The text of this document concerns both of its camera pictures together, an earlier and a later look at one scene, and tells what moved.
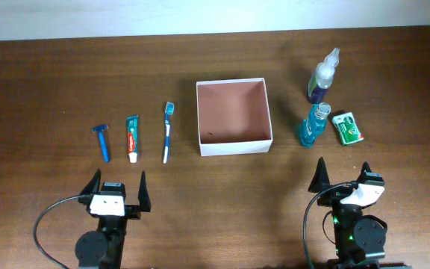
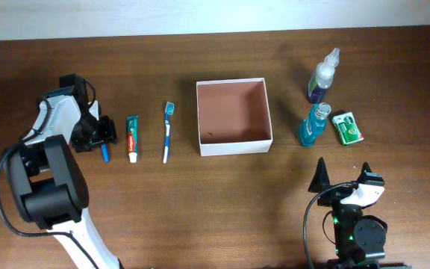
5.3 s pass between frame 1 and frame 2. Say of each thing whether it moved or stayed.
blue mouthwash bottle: stayed
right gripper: stayed
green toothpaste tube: stayed
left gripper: moved
